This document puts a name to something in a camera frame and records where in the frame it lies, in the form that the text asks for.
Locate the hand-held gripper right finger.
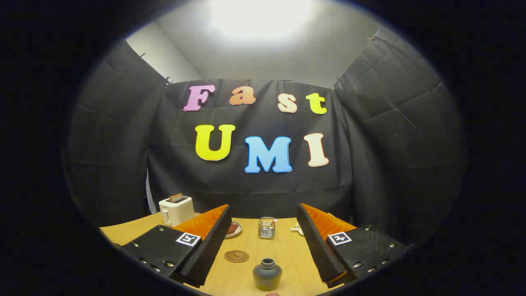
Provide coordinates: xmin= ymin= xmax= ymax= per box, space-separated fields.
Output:
xmin=296 ymin=203 xmax=407 ymax=288

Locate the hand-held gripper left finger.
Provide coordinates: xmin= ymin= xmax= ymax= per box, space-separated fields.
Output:
xmin=119 ymin=204 xmax=232 ymax=288

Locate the round brown coaster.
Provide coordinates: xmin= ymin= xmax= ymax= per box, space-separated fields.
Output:
xmin=224 ymin=250 xmax=250 ymax=263

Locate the silver bottle with green label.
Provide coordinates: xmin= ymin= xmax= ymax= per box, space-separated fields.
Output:
xmin=252 ymin=258 xmax=283 ymax=291

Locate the wooden table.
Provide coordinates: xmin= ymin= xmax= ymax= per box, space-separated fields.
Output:
xmin=100 ymin=212 xmax=358 ymax=296

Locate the white toaster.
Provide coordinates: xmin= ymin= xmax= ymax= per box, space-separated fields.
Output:
xmin=159 ymin=196 xmax=196 ymax=227

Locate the metal wire basket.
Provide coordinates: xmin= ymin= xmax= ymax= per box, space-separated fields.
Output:
xmin=258 ymin=217 xmax=277 ymax=240

